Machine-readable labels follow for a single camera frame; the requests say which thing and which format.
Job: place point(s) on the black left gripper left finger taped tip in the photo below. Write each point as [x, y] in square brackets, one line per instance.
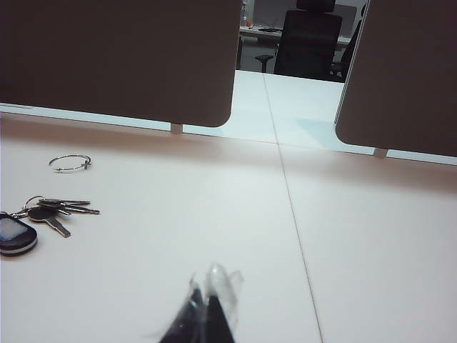
[187, 316]

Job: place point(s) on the black left gripper right finger taped tip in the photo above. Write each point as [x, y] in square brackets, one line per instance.
[219, 307]

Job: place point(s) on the silver hoop earring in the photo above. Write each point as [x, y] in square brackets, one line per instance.
[86, 165]

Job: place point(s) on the black-headed silver key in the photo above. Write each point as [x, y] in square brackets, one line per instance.
[43, 214]

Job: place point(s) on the black oval key fob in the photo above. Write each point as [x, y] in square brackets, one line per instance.
[16, 234]

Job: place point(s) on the brown desk partition panel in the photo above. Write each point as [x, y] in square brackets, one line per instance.
[403, 71]
[118, 57]

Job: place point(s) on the black office chair with headrest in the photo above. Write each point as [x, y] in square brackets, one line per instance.
[307, 43]

